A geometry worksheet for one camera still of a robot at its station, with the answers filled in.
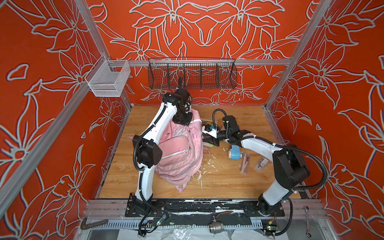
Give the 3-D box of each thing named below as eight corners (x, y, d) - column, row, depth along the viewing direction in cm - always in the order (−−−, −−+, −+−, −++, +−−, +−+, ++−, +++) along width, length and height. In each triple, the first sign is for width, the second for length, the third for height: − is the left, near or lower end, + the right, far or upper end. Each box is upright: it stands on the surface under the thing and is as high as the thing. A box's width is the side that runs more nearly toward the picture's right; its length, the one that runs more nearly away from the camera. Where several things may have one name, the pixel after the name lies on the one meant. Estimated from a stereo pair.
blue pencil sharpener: (229, 161, 91) (231, 156, 87) (227, 149, 96) (229, 145, 92) (241, 161, 91) (244, 156, 87) (238, 149, 96) (241, 145, 92)
